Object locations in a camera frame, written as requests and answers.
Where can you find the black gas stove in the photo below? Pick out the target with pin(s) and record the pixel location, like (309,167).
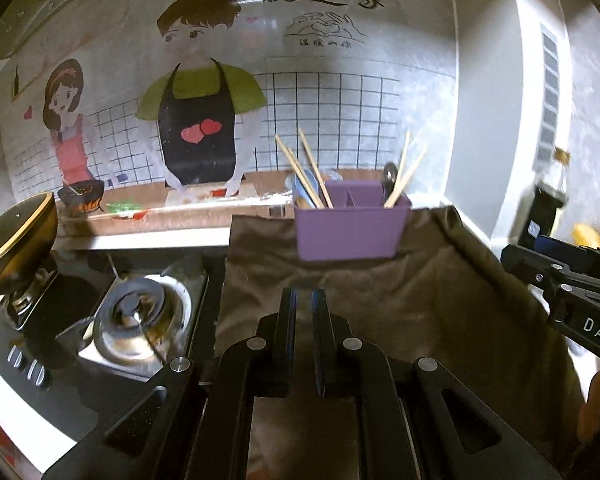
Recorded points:
(130,310)

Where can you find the dark sauce bottle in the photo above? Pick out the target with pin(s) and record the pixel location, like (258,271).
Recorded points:
(542,210)

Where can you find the purple utensil holder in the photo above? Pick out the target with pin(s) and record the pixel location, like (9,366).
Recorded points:
(350,235)

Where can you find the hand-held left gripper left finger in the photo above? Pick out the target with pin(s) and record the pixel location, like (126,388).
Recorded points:
(292,330)

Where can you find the wooden chopstick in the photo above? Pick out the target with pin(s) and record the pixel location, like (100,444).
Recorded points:
(307,184)
(316,170)
(404,155)
(412,168)
(283,145)

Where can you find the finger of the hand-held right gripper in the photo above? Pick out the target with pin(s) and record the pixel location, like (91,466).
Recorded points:
(530,262)
(565,252)

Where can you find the black and gold pot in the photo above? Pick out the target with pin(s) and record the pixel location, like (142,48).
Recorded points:
(15,240)

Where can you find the cartoon wall poster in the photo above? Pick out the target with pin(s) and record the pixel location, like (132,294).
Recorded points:
(330,100)

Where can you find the blue plastic spoon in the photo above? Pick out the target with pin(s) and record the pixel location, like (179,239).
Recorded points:
(300,187)

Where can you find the brown cloth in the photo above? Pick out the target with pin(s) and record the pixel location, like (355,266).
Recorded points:
(430,285)

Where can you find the yellow lid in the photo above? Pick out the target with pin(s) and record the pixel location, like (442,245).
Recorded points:
(590,235)

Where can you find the white vent grille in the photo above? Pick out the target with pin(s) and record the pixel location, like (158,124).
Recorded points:
(548,95)

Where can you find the metal spoon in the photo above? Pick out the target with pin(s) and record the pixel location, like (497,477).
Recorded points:
(391,175)

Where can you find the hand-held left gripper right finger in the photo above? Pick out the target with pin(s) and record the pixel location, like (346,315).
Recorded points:
(320,340)

